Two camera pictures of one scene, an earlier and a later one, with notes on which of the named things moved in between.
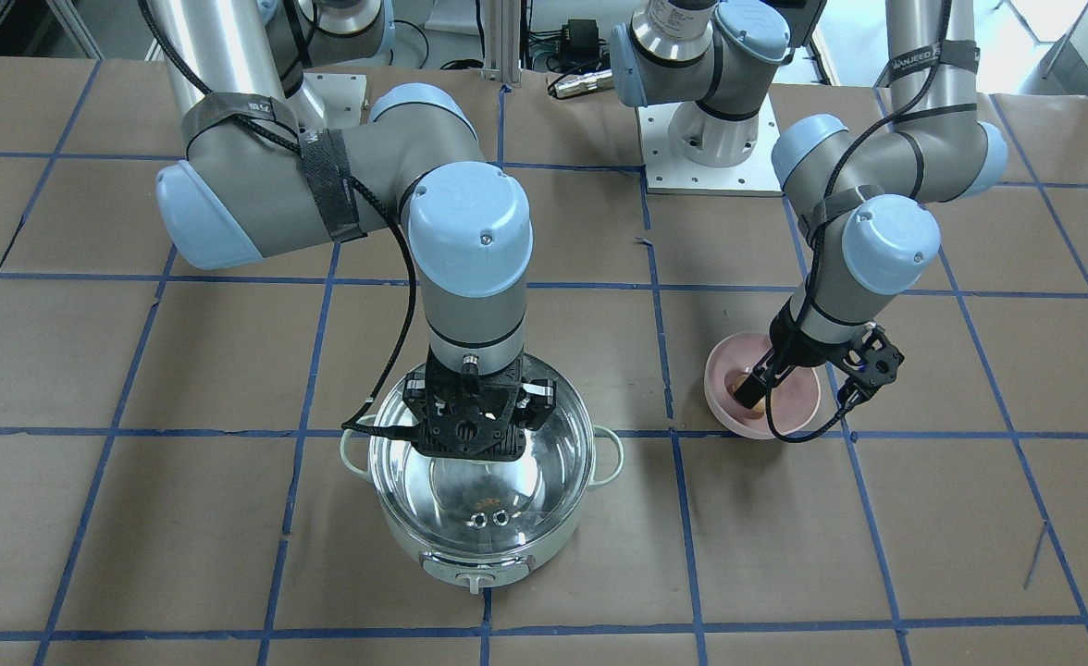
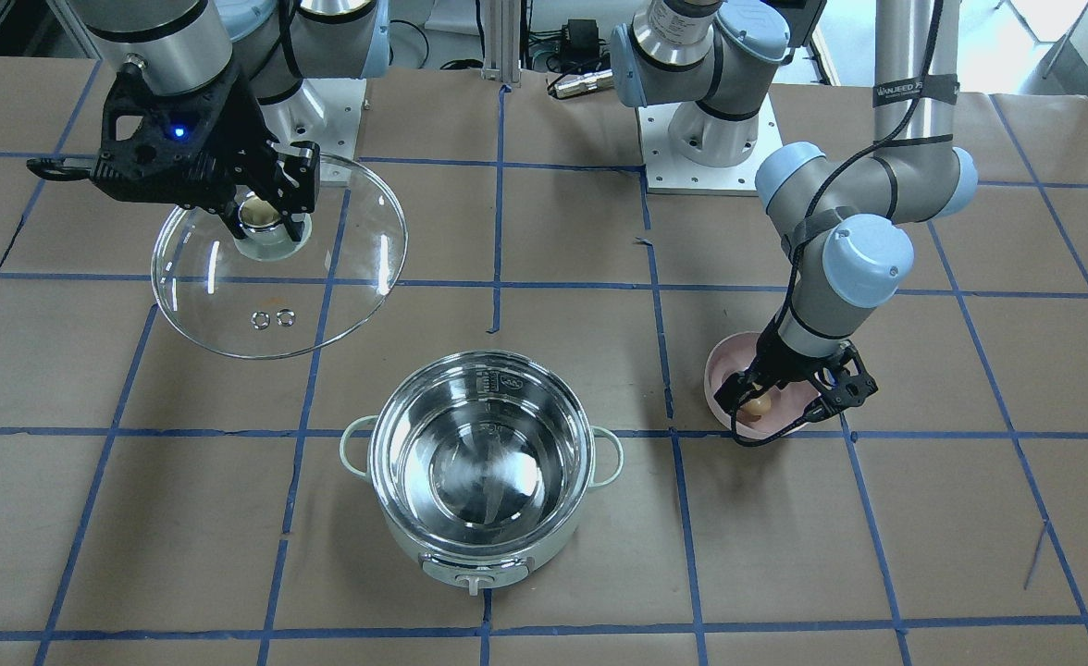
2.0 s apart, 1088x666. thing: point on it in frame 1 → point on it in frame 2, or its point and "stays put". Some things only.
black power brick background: x=583 y=40 stays put
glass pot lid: x=487 y=507 → x=267 y=296
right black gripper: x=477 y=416 → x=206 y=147
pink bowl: x=793 y=401 stays put
